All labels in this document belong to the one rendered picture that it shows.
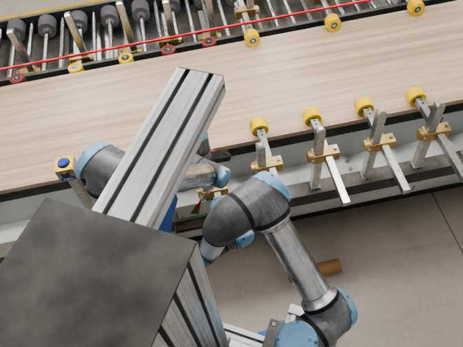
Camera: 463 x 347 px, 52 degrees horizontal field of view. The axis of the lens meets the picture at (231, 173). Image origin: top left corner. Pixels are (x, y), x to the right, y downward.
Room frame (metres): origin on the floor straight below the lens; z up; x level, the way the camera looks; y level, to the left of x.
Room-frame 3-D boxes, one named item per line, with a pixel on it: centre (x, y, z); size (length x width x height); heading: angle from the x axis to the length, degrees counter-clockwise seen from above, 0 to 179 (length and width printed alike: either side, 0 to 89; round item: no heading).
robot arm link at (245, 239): (0.80, 0.02, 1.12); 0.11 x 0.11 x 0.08; 31
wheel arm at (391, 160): (1.22, -0.67, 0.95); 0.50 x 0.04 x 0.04; 4
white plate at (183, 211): (1.16, 0.14, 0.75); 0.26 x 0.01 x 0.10; 94
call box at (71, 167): (1.15, 0.62, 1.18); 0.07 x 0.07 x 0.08; 4
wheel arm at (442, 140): (1.24, -0.92, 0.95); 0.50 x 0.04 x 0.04; 4
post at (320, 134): (1.22, -0.38, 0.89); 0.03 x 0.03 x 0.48; 4
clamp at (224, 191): (1.19, 0.09, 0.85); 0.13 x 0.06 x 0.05; 94
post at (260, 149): (1.21, -0.13, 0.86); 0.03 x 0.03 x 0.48; 4
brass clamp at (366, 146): (1.24, -0.65, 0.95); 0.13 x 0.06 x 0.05; 94
